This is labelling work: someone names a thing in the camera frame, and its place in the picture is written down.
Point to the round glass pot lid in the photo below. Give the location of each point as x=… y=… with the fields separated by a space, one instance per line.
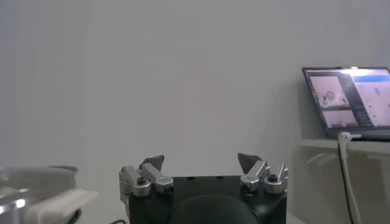
x=39 y=175

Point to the dark open laptop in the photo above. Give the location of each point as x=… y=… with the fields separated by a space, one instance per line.
x=350 y=100

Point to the stainless steel steamer basket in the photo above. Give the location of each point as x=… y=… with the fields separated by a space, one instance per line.
x=18 y=198

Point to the white side table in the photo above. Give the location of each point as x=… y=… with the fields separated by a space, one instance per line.
x=323 y=152

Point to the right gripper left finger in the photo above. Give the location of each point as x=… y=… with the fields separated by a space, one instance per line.
x=158 y=181

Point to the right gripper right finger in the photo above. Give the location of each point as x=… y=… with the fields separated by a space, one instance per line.
x=256 y=176

